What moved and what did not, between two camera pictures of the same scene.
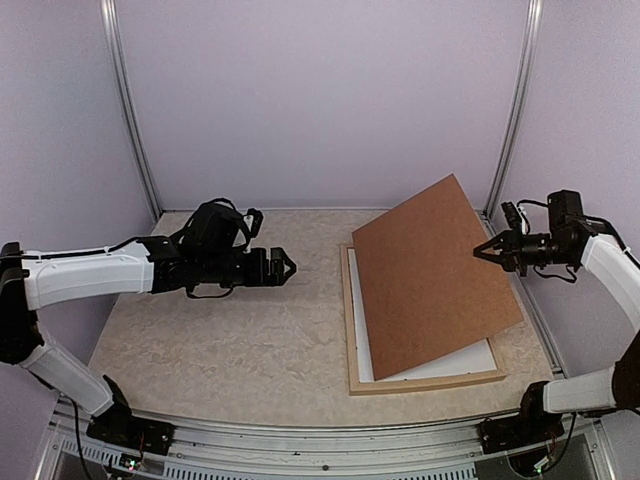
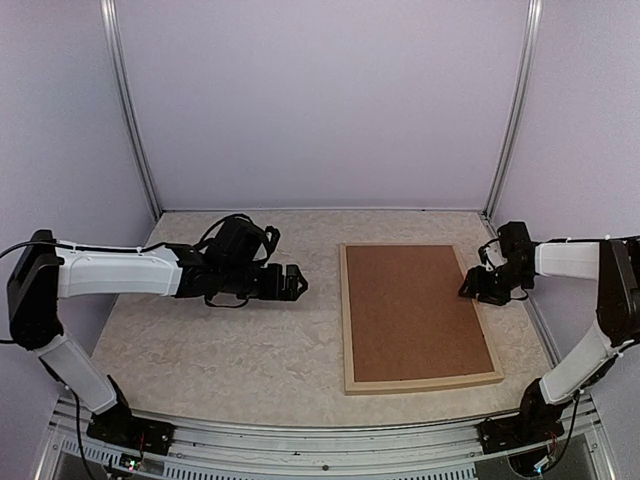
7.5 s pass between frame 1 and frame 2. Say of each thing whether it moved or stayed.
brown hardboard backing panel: moved
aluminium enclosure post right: stayed
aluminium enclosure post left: stayed
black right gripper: moved
